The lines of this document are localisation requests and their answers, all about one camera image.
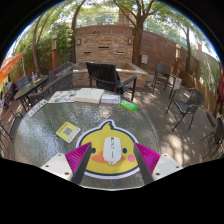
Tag yellow square card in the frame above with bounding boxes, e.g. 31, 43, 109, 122
55, 121, 82, 144

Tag metal mesh chair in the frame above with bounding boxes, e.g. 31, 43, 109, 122
165, 87, 205, 132
0, 111, 24, 158
201, 116, 224, 160

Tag orange patio umbrella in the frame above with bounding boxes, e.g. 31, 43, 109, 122
0, 52, 24, 84

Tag dark wicker armchair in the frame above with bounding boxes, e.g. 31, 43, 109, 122
48, 61, 75, 84
28, 71, 74, 108

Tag small white blue book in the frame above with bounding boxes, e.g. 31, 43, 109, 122
100, 93, 122, 105

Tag colourful printed leaflet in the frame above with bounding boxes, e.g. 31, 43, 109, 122
48, 89, 79, 104

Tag dark slatted patio chair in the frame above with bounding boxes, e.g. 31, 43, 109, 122
151, 63, 181, 99

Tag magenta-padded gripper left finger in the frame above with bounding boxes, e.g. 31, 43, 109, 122
40, 142, 93, 186

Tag dark round side table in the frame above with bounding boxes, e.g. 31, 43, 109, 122
13, 74, 50, 113

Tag yellow duck mouse pad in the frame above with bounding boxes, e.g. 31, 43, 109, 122
75, 119, 141, 180

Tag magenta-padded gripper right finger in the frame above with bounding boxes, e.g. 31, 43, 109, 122
132, 142, 184, 186

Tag green packet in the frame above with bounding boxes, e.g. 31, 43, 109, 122
119, 99, 138, 112

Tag brown tree trunk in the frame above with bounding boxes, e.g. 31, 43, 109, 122
113, 0, 152, 68
70, 0, 86, 64
32, 13, 48, 76
183, 26, 193, 74

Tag black slatted chair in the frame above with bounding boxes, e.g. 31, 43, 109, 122
85, 61, 138, 102

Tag white computer mouse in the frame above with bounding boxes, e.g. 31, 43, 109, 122
102, 136, 122, 165

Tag stone brick planter box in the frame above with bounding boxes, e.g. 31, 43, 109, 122
72, 62, 149, 89

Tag wooden lamp post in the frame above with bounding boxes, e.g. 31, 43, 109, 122
172, 43, 182, 76
51, 34, 59, 70

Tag white open book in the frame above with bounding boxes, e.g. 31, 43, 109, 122
73, 87, 105, 105

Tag blue patio chair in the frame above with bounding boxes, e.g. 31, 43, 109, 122
1, 81, 16, 108
16, 74, 31, 91

